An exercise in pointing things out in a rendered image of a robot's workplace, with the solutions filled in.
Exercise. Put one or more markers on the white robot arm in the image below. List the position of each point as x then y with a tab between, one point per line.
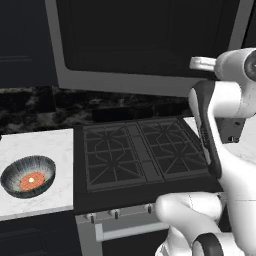
233	166

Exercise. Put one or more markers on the round brown waffle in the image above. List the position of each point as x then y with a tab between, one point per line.
31	181

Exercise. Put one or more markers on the dark grey ribbed bowl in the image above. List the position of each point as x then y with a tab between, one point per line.
13	181

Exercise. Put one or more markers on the small black oven knob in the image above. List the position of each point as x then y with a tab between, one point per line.
92	218
116	214
149	209

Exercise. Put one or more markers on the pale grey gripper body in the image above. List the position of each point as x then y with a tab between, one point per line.
201	63

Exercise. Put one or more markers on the dark wall cupboard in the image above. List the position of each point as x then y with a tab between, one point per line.
250	23
23	40

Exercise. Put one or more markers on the silver oven front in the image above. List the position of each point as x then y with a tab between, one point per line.
86	240

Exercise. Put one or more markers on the black gas hob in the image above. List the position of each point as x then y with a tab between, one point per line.
116	160

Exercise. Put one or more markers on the black microwave door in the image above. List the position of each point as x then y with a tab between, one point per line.
143	36

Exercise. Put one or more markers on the dark base cupboard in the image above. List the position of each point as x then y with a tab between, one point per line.
36	236

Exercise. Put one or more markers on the dark grey box appliance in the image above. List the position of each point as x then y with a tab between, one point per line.
230	128

